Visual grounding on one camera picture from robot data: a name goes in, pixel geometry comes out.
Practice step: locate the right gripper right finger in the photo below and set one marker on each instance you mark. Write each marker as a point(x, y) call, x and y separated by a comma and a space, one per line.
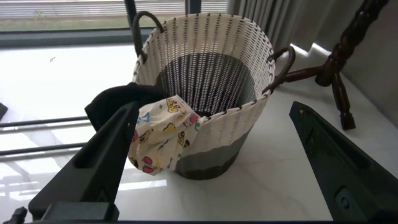
point(351, 174)

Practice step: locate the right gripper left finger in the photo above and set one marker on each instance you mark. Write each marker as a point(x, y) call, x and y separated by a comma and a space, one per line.
point(93, 168)

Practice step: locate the cream printed garment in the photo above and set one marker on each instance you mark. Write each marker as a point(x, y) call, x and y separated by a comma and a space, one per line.
point(161, 137)

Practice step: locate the black clothes rack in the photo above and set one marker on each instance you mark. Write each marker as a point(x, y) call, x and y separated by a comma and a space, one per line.
point(46, 121)

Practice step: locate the white laundry basket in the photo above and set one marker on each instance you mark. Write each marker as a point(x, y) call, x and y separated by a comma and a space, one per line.
point(217, 34)

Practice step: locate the black garment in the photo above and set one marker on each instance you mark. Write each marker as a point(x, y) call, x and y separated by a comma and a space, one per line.
point(109, 102)

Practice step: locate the window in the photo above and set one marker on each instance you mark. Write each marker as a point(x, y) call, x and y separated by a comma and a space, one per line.
point(62, 37)

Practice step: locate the dark brown wooden stand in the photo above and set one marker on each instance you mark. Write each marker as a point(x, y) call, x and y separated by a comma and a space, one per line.
point(351, 34)

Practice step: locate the beige curtain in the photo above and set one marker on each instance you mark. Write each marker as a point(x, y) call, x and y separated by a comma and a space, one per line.
point(264, 18)

